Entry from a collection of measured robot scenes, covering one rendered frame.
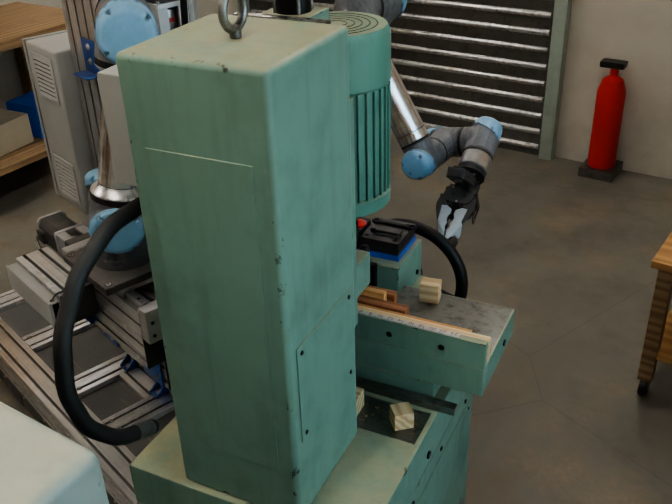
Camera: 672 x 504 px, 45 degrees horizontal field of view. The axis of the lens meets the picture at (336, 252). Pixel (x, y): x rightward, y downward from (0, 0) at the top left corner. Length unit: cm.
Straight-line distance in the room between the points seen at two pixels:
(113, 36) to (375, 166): 59
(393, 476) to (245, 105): 70
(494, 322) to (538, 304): 173
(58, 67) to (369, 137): 114
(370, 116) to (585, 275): 233
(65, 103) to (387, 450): 132
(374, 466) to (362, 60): 67
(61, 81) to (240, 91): 135
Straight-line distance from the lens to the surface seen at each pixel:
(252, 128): 96
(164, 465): 145
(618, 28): 435
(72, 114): 229
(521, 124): 462
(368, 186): 134
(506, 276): 345
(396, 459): 141
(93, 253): 110
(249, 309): 109
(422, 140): 194
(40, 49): 232
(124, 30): 163
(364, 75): 127
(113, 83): 110
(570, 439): 270
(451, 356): 145
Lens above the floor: 179
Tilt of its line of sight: 30 degrees down
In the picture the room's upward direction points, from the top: 2 degrees counter-clockwise
